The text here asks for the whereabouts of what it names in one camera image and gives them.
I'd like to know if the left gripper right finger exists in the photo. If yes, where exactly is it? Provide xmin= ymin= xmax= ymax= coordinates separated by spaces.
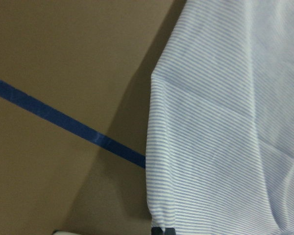
xmin=164 ymin=228 xmax=175 ymax=235

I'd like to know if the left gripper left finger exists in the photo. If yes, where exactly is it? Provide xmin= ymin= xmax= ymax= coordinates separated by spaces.
xmin=151 ymin=227 xmax=164 ymax=235

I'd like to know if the blue white striped shirt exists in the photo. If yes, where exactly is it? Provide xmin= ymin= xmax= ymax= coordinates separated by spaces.
xmin=146 ymin=0 xmax=294 ymax=235

